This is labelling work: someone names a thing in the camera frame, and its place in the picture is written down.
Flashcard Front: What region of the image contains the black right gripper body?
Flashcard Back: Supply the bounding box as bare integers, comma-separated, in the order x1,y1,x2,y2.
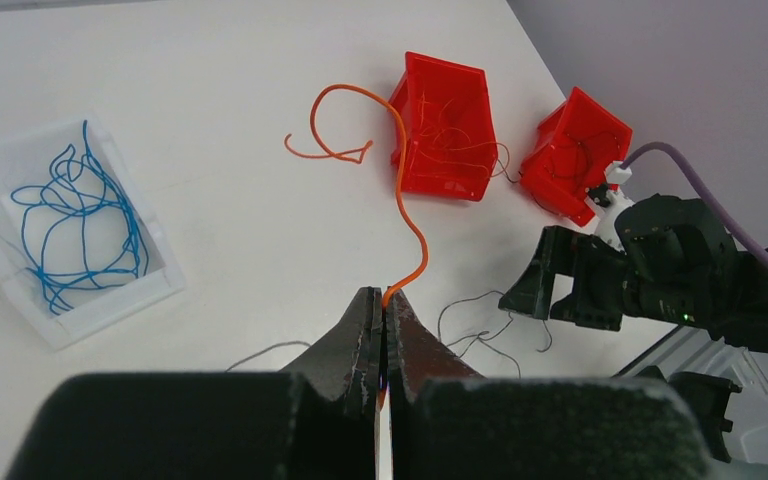
569,195,739,331

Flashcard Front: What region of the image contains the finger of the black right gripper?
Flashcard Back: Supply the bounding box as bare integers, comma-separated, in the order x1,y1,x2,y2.
497,226,580,320

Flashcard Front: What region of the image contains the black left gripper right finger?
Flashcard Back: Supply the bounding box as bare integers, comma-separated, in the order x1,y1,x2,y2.
383,290,482,408

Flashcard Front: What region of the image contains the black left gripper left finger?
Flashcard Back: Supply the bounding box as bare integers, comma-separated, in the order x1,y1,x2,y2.
282,287,384,411

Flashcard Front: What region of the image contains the black wire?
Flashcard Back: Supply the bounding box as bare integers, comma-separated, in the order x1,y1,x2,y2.
496,129,624,213
224,290,554,380

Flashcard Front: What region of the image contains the orange wire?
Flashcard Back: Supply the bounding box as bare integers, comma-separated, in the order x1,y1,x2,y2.
283,83,430,309
407,89,511,183

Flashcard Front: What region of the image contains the blue wire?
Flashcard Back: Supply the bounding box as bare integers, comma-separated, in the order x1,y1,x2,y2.
10,119,150,317

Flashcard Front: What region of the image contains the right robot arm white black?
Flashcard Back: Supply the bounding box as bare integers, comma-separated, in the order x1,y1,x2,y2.
499,195,768,479

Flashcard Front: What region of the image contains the near red plastic bin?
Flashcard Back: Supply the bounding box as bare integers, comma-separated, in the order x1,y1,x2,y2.
518,87,633,227

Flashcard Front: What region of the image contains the red plastic bin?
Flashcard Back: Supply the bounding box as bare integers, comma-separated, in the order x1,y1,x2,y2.
518,87,633,227
390,51,498,202

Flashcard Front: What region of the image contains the far red plastic bin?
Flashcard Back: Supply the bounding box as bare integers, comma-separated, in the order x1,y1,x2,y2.
390,51,498,202

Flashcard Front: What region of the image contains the white plastic tray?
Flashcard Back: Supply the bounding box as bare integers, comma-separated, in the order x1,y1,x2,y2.
0,115,185,350

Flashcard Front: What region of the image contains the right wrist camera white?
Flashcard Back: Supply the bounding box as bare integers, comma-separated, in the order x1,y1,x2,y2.
585,161,634,253

